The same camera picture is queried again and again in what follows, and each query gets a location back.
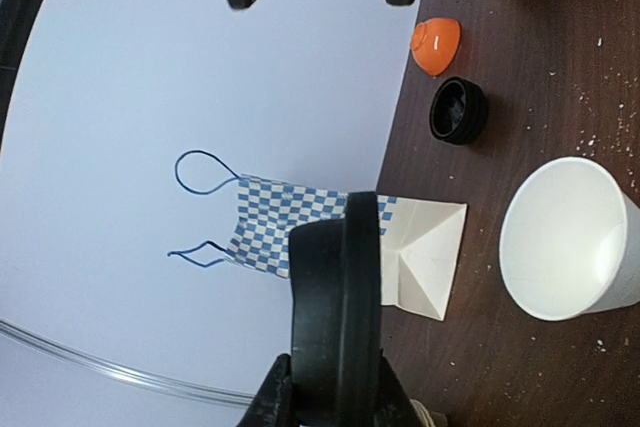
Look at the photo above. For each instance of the cardboard cup carrier stack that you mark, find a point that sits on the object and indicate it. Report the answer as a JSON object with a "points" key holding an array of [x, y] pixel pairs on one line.
{"points": [[430, 414]]}

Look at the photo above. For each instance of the white paper coffee cup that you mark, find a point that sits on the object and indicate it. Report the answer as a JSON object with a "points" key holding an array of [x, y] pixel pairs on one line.
{"points": [[569, 243]]}

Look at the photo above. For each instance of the blue checkered paper bag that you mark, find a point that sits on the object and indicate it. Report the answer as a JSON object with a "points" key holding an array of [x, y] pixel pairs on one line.
{"points": [[404, 250]]}

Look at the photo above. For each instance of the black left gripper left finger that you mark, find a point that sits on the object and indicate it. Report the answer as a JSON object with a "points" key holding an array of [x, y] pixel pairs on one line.
{"points": [[273, 405]]}

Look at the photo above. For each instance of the black cup lid stack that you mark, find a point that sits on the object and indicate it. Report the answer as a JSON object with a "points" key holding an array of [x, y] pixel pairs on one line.
{"points": [[459, 112]]}

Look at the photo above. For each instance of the black plastic cup lid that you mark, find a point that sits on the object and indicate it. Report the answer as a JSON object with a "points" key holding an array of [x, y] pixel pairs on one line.
{"points": [[335, 340]]}

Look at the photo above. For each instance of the left aluminium frame post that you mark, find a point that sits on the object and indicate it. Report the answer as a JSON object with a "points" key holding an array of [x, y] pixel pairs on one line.
{"points": [[127, 375]]}

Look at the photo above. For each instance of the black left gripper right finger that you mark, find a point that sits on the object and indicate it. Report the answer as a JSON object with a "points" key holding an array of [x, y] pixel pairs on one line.
{"points": [[393, 407]]}

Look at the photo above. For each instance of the orange plastic bowl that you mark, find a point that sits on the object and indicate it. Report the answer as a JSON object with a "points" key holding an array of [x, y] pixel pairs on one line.
{"points": [[434, 44]]}

